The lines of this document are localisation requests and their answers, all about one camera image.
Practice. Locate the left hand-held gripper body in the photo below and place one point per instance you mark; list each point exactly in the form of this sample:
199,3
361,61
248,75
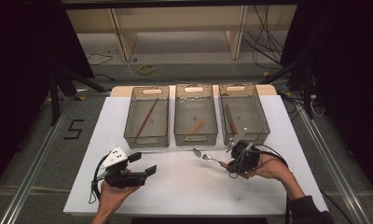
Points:
122,180

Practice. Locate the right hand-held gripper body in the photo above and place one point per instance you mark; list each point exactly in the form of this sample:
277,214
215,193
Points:
245,157

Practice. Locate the brown wooden chopstick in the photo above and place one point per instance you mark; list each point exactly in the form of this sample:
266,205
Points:
146,118

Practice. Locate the smoky transparent plastic bin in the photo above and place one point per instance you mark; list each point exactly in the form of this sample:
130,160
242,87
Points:
138,109
250,112
195,105

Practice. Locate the person's left hand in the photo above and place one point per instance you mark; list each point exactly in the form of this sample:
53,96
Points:
113,197

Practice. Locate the person's right hand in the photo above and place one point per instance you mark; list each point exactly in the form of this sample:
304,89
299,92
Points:
270,169

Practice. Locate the yellow tape roll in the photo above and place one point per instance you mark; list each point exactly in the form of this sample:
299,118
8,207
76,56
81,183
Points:
140,70

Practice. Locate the black metal stand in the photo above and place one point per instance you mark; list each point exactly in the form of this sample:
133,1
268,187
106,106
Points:
307,93

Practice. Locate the black tripod stand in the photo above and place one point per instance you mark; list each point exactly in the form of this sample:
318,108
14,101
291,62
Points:
54,93

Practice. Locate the black curtain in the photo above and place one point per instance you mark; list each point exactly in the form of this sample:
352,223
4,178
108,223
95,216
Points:
20,62
346,62

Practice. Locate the beige wooden shelf unit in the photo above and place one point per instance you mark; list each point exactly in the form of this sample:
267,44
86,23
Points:
175,18

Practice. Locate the aluminium floor rail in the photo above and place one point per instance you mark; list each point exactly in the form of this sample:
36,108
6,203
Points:
35,161
330,161

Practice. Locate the black metal frame bar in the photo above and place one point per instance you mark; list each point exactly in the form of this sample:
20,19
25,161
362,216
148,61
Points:
175,2

